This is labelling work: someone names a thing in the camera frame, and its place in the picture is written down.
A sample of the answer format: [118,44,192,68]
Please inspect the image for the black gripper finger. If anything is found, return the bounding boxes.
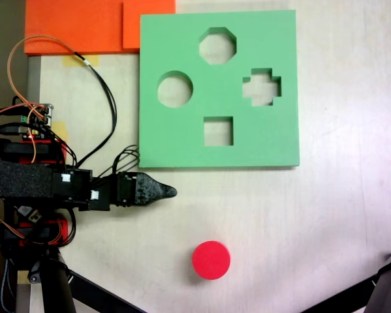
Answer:
[134,172,179,207]

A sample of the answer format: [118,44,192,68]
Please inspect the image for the red cylinder block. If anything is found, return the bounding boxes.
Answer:
[191,240,232,281]

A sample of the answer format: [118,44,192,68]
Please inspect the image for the large orange foam block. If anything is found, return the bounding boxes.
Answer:
[23,0,141,56]

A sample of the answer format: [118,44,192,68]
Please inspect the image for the green shape sorting board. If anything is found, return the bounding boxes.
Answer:
[138,9,301,170]

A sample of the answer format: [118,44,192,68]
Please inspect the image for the small yellow tape piece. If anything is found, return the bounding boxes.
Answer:
[52,121,69,142]

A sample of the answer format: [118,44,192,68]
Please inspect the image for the black driver circuit board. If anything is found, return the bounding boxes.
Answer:
[16,204,43,226]

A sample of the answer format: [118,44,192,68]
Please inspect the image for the black tripod leg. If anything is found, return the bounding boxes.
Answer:
[300,245,391,313]
[66,269,148,313]
[38,250,78,313]

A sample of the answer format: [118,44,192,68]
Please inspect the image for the circuit board with green terminal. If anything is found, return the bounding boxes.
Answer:
[20,102,55,140]

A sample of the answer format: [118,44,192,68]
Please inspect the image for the wide yellow tape strip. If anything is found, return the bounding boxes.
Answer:
[62,55,101,68]

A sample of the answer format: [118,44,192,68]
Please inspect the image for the black servo wire loop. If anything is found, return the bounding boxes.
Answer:
[111,145,141,179]

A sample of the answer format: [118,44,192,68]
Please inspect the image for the short black board wires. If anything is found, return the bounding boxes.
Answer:
[50,129,79,168]

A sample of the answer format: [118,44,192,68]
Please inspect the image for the red printed base mount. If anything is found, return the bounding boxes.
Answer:
[18,140,69,246]

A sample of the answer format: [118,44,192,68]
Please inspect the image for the long black twin wire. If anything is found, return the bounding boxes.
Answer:
[73,51,119,169]

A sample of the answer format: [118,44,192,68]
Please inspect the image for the black USB cable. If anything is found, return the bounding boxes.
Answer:
[0,125,29,136]

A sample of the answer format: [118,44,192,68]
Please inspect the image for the blue white braided cable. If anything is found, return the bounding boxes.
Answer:
[0,259,18,312]

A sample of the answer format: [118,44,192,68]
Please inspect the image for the thin orange wire loop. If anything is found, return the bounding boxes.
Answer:
[7,35,79,164]

